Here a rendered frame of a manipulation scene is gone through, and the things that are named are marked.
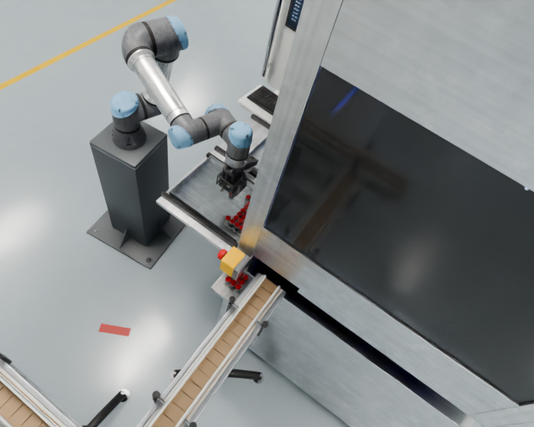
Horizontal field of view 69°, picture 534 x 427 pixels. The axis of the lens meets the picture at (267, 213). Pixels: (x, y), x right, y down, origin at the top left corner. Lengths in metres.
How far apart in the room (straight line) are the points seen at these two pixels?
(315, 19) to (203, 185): 1.07
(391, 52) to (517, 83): 0.19
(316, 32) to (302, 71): 0.08
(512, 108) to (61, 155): 2.71
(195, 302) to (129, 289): 0.38
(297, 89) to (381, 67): 0.18
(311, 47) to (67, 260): 2.07
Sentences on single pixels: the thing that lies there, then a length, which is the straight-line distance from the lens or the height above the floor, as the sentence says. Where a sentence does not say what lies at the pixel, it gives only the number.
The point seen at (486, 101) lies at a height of 1.89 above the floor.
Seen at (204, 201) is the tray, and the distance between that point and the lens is 1.63.
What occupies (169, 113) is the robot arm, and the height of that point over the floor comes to 1.33.
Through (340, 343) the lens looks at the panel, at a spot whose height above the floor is 0.85.
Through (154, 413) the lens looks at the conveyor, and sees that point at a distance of 1.31.
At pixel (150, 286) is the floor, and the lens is 2.41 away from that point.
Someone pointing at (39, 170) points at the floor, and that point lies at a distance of 2.96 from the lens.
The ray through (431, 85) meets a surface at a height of 1.87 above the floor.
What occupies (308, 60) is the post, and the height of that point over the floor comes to 1.80.
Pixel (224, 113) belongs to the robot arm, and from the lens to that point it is 1.31.
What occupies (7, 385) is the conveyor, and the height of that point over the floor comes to 0.97.
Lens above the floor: 2.23
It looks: 56 degrees down
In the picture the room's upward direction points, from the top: 19 degrees clockwise
